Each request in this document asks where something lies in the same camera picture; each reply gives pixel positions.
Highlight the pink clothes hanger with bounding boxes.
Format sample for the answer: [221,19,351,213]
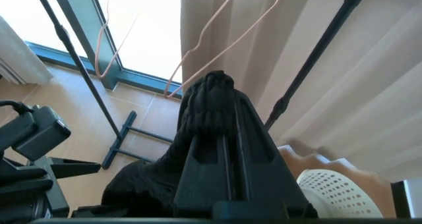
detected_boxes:
[164,0,282,99]
[94,0,139,79]

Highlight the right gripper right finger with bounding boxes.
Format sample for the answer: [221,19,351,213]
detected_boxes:
[234,89,309,217]

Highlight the white laundry basket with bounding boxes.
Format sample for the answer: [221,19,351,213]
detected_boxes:
[296,169,384,218]

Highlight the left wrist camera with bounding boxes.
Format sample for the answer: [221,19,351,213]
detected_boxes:
[0,105,72,167]

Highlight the window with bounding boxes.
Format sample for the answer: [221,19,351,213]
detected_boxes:
[0,0,183,99]

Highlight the black clothes rack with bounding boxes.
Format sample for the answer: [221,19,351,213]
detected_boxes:
[32,0,372,171]

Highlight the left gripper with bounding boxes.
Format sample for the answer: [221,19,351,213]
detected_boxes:
[0,156,129,220]

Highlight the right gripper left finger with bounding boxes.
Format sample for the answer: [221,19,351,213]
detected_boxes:
[173,133,233,217]

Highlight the beige curtain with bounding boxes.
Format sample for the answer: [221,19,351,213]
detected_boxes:
[0,15,53,86]
[180,0,422,184]

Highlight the black shorts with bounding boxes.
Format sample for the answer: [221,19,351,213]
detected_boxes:
[101,70,239,218]

